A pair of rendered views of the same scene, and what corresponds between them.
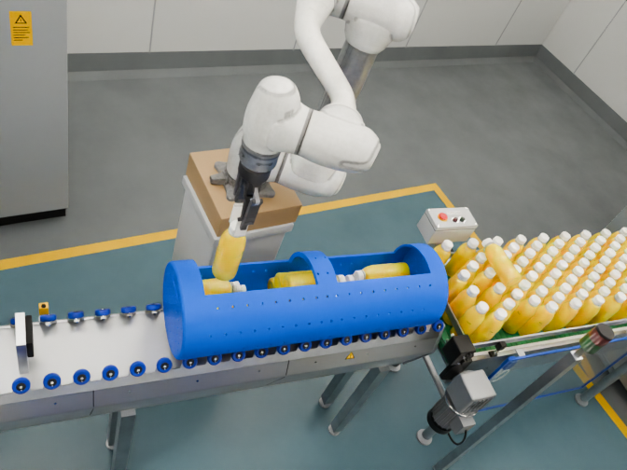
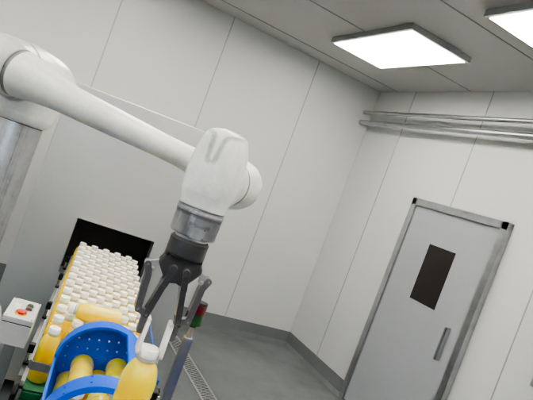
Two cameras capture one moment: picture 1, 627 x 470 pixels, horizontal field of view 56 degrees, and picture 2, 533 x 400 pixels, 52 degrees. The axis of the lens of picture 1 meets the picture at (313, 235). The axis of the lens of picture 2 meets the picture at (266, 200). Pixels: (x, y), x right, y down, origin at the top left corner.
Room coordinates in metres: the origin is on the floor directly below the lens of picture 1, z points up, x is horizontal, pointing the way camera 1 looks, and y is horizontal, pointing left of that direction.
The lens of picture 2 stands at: (0.56, 1.11, 1.83)
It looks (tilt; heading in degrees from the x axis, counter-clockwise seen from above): 2 degrees down; 290
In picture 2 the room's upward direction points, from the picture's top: 20 degrees clockwise
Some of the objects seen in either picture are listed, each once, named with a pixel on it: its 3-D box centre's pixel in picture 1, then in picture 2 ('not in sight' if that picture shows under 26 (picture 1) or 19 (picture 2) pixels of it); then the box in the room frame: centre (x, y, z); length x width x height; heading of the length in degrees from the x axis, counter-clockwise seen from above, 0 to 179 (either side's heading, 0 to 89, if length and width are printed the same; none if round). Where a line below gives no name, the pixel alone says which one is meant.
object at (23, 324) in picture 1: (25, 343); not in sight; (0.71, 0.59, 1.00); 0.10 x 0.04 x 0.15; 36
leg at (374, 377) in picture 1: (356, 400); not in sight; (1.41, -0.47, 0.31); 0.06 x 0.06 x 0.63; 36
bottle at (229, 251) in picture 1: (229, 251); (131, 398); (1.01, 0.18, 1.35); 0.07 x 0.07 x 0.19
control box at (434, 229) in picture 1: (447, 225); (18, 321); (1.86, -0.47, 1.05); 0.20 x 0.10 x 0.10; 126
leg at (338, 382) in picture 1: (345, 371); not in sight; (1.52, -0.39, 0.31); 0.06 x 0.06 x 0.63; 36
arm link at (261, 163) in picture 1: (259, 151); (196, 223); (1.01, 0.18, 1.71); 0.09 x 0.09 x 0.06
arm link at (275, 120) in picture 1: (277, 115); (218, 170); (1.01, 0.17, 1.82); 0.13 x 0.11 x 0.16; 97
